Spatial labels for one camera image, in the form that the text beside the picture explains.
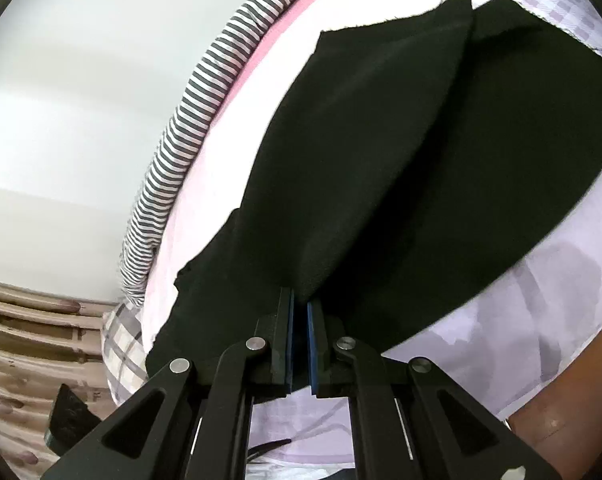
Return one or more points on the plaid pillow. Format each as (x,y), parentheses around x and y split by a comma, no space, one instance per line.
(123,350)

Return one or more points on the black pants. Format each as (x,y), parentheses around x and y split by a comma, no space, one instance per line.
(406,170)

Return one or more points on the beige patterned curtain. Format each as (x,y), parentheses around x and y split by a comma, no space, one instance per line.
(21,340)

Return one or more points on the brown wooden bed frame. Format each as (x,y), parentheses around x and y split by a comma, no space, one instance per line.
(571,400)

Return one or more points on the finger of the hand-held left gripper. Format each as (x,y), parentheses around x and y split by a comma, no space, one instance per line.
(71,415)

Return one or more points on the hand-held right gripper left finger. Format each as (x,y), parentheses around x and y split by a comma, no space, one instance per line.
(290,340)

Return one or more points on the grey white striped bolster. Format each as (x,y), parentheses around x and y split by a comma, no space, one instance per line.
(191,110)

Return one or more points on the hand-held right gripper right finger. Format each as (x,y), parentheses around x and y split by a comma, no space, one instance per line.
(311,345)

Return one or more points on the pink lilac plaid bedsheet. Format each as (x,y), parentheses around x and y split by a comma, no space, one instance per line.
(231,160)

